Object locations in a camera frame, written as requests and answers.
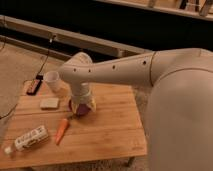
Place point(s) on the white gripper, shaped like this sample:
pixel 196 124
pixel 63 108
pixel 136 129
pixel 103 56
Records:
pixel 81 93

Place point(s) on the white ceramic cup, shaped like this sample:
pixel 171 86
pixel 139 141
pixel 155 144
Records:
pixel 53 81

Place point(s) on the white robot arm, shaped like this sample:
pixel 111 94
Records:
pixel 179 113

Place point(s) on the purple round object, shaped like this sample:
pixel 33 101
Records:
pixel 79 109

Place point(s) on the orange carrot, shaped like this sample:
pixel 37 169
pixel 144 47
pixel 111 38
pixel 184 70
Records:
pixel 64 124

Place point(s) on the long wooden beam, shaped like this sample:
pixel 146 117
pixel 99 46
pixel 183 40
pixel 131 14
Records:
pixel 79 40

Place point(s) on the wooden low table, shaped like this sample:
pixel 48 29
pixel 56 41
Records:
pixel 114 130

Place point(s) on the white labelled bottle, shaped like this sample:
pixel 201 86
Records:
pixel 27 140

